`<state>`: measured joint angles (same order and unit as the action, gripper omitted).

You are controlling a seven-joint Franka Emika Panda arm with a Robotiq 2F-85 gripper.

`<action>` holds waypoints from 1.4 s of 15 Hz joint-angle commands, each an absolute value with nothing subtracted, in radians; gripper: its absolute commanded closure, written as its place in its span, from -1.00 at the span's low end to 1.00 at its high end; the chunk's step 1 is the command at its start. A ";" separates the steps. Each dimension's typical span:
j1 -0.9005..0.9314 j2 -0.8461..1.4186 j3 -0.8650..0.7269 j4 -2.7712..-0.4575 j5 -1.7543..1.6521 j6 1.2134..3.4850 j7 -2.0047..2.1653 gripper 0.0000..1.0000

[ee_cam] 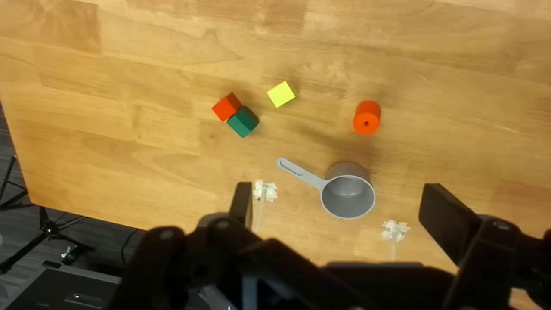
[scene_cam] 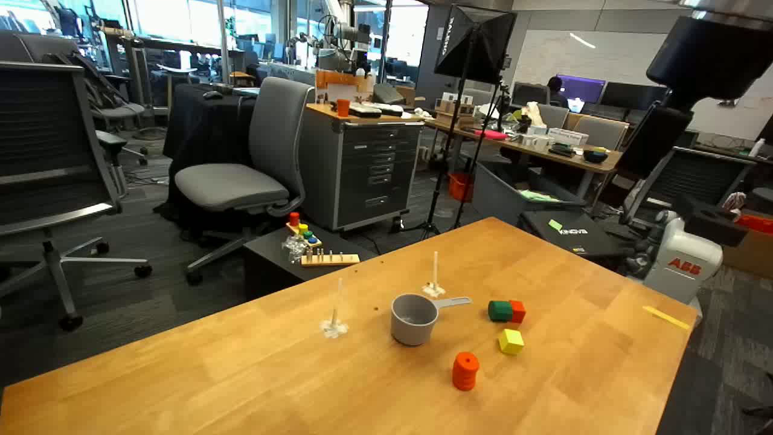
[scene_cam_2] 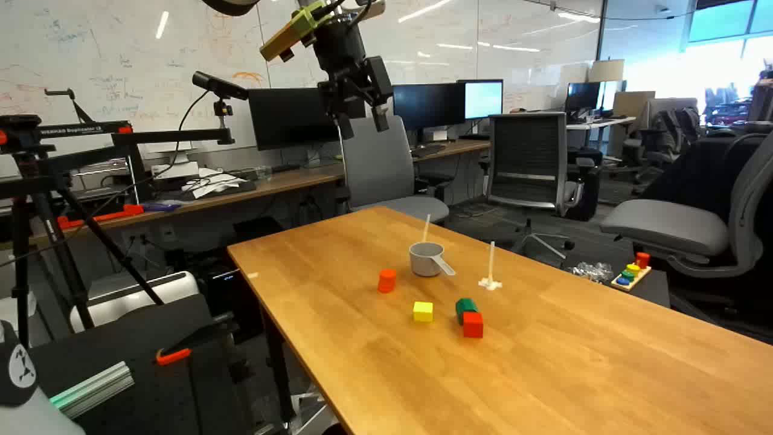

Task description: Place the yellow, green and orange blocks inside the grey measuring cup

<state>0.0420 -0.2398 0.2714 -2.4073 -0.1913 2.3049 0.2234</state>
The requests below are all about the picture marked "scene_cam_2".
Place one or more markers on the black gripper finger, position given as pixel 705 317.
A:
pixel 379 116
pixel 344 124

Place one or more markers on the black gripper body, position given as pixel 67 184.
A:
pixel 350 74

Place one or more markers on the yellow cube block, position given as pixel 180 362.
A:
pixel 424 312

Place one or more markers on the green block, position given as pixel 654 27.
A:
pixel 461 308

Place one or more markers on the red cube block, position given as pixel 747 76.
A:
pixel 471 323

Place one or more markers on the grey measuring cup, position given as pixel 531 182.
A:
pixel 427 260

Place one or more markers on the black computer monitor middle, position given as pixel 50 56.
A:
pixel 427 105

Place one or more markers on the black computer monitor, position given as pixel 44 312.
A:
pixel 291 116
pixel 427 105

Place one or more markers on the grey chair behind table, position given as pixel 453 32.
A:
pixel 379 173

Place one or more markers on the black computer monitor left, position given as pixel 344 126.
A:
pixel 291 116

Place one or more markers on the lit computer monitor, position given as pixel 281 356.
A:
pixel 480 97

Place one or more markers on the grey mesh office chair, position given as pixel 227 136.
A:
pixel 531 169

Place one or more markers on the orange cylinder block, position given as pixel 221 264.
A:
pixel 387 281

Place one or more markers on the white plastic stand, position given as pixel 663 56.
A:
pixel 488 281

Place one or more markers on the long wooden desk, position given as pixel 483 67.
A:
pixel 298 179

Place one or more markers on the colourful stacking toy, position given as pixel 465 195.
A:
pixel 634 271

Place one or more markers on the grey office chair right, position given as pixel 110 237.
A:
pixel 698 215

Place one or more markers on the black cap with logo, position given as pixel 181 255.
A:
pixel 17 371

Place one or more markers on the wrist camera green mount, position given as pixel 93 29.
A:
pixel 291 29

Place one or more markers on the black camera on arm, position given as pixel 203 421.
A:
pixel 218 85

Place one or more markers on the black camera tripod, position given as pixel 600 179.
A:
pixel 42 179

